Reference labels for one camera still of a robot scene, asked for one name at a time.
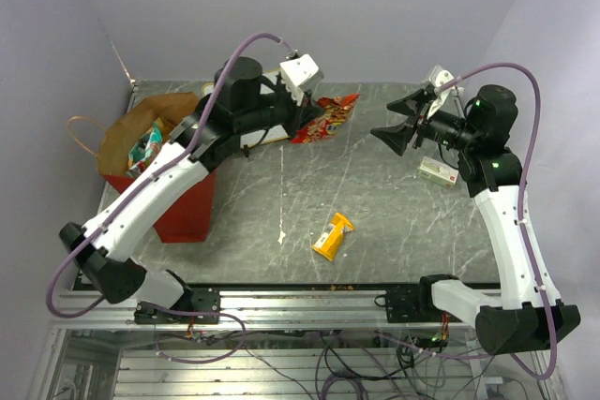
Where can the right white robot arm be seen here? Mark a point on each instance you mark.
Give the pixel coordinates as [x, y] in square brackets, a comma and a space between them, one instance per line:
[529, 314]

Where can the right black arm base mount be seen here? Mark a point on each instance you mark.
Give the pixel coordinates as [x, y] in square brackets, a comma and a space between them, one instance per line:
[412, 302]

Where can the white green small box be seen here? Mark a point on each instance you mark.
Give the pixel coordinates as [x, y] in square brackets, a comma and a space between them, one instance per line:
[437, 172]

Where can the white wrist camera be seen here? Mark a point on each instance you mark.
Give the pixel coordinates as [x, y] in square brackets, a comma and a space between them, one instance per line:
[301, 77]
[437, 77]

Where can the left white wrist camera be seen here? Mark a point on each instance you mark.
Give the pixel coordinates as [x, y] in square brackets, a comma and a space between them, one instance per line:
[301, 77]

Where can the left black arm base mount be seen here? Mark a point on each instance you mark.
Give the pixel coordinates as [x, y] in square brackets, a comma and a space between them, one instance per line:
[198, 305]

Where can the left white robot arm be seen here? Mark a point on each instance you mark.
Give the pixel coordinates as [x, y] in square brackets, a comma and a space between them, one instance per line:
[103, 246]

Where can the teal Fox's mint candy bag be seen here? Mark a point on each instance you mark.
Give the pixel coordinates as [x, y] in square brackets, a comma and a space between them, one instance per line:
[145, 150]

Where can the small whiteboard with stand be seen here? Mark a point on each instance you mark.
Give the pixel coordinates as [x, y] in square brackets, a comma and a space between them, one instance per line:
[250, 104]

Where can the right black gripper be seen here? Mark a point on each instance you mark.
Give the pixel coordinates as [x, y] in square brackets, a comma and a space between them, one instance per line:
[396, 136]

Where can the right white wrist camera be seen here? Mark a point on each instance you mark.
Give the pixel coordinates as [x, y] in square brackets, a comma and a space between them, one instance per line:
[437, 77]

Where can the red candy packet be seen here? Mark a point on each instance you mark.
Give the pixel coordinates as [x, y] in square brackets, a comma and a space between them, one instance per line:
[336, 111]

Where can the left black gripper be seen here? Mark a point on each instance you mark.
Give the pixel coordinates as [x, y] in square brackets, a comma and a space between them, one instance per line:
[301, 115]

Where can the yellow snack bar packet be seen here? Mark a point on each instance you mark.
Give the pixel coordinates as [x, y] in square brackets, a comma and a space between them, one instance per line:
[328, 244]

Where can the aluminium rail frame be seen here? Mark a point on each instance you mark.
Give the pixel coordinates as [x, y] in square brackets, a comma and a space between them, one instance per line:
[294, 325]

